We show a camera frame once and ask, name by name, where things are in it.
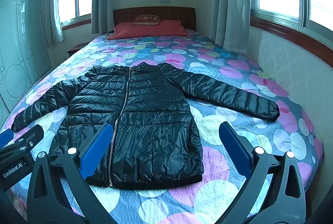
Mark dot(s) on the wooden bed headboard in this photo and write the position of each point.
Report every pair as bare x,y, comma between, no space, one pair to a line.
182,14

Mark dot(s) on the dark wooden nightstand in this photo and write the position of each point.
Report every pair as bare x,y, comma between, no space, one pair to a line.
76,49

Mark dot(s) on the black puffer jacket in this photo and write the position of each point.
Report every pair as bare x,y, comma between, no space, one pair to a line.
156,109

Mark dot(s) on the colourful dotted bedspread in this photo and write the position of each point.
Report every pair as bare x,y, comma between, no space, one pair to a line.
221,70

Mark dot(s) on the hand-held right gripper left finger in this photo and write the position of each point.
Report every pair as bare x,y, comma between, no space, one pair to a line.
96,148

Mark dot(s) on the wooden window sill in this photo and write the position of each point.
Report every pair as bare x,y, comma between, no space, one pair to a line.
286,31

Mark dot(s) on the small brown cushion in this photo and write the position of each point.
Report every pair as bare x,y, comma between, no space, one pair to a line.
145,20

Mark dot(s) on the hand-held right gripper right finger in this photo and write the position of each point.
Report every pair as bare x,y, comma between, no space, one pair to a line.
235,147

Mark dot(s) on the red pillow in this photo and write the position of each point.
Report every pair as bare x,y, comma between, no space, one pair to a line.
153,30

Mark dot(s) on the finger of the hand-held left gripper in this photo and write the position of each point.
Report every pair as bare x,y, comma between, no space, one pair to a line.
30,138
5,138

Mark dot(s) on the white wall socket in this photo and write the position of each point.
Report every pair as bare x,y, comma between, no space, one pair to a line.
164,0

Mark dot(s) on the glass door wardrobe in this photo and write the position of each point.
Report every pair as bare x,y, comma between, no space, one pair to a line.
20,44

